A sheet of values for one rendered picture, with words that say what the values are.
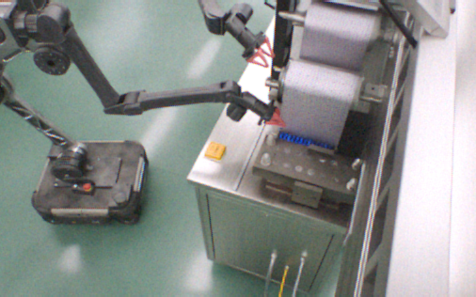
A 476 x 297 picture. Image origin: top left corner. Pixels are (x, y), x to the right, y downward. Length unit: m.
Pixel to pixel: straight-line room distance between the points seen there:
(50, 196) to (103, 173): 0.33
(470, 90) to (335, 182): 0.51
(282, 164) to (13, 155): 2.20
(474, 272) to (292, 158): 0.76
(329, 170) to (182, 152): 1.54
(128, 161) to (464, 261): 2.01
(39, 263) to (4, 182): 0.70
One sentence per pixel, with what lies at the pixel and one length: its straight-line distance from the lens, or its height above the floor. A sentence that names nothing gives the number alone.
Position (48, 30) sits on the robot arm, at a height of 1.47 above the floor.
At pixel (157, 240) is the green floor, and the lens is 2.46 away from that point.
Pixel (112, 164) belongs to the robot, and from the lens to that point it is 2.50.
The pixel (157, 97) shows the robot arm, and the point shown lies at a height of 1.18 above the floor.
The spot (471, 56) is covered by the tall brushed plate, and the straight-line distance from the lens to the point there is 1.39.
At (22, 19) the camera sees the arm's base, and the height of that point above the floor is 1.49.
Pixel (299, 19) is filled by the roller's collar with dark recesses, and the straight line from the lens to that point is 1.54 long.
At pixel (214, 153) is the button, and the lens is 1.59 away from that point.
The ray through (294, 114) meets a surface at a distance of 1.45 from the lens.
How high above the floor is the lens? 2.19
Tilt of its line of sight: 52 degrees down
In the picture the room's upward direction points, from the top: straight up
